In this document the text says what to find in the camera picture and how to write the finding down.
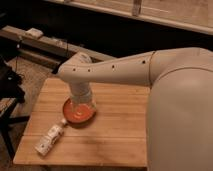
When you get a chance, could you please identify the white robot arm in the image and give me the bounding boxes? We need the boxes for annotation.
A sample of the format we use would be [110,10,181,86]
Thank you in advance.
[58,47,213,171]

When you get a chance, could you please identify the black chair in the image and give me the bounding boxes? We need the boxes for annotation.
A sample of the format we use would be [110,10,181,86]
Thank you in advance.
[0,57,29,159]

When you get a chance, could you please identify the orange ceramic bowl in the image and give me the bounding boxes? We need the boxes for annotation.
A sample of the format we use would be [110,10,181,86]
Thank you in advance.
[63,98,97,124]

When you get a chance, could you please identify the white plastic bottle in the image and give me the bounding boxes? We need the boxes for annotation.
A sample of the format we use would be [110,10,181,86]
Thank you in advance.
[35,119,67,156]

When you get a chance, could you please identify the small white box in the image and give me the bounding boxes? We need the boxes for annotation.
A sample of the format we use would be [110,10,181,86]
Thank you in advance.
[25,28,43,38]

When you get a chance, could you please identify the grey metal floor rail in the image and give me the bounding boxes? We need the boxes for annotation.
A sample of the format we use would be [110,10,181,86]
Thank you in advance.
[0,25,113,61]

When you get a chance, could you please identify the wooden table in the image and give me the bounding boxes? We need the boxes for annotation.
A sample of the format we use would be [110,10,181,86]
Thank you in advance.
[14,78,149,167]

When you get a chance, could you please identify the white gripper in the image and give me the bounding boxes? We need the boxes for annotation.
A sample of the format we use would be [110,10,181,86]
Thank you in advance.
[69,83,96,116]

